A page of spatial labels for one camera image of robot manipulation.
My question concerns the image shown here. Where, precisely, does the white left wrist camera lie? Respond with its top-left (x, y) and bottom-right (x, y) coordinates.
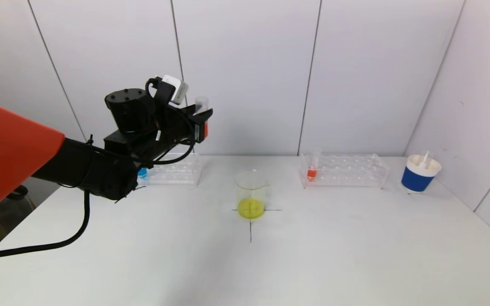
top-left (160, 75), bottom-right (189, 106)

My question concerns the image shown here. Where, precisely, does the test tube with red liquid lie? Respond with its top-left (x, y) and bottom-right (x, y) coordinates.
top-left (195, 96), bottom-right (210, 144)
top-left (307, 148), bottom-right (322, 182)

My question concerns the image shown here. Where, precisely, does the white paper cup blue sleeve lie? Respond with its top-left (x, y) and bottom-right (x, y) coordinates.
top-left (401, 155), bottom-right (442, 194)

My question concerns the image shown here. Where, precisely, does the black left camera cable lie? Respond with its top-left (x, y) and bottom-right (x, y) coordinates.
top-left (145, 77), bottom-right (197, 166)

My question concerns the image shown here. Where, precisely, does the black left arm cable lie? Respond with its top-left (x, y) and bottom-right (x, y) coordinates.
top-left (0, 190), bottom-right (91, 260)

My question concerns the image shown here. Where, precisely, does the clear glass beaker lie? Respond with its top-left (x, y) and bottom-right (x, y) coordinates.
top-left (235, 170), bottom-right (269, 220)

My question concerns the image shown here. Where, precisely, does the clear acrylic test tube rack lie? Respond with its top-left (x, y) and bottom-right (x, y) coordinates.
top-left (298, 154), bottom-right (389, 189)
top-left (140, 153), bottom-right (203, 187)

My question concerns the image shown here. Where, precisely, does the test tube with yellow pigment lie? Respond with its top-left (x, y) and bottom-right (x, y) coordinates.
top-left (419, 150), bottom-right (435, 169)

